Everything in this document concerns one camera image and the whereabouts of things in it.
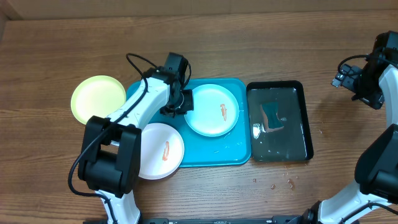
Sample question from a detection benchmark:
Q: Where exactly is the black water tray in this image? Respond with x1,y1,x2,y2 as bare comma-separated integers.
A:
246,80,314,162

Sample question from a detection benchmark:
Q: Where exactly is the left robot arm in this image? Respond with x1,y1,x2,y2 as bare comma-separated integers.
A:
68,52,193,223

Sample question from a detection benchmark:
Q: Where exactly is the green orange sponge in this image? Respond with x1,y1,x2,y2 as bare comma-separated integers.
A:
261,102,284,133

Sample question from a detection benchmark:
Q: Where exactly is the white plate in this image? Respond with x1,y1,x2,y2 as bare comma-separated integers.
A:
139,123,185,180

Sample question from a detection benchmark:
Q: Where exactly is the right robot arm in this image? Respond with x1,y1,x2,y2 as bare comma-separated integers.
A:
291,30,397,223

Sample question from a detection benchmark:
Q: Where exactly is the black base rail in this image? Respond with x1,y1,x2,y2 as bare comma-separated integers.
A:
83,215,312,224

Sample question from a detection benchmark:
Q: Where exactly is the teal plastic tray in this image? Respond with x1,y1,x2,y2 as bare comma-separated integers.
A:
126,77,252,168

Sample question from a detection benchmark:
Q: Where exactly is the light blue plate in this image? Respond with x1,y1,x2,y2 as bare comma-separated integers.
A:
184,84,239,137

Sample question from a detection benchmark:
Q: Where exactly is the yellow-green plate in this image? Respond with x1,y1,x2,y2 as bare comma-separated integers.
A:
70,75,126,124

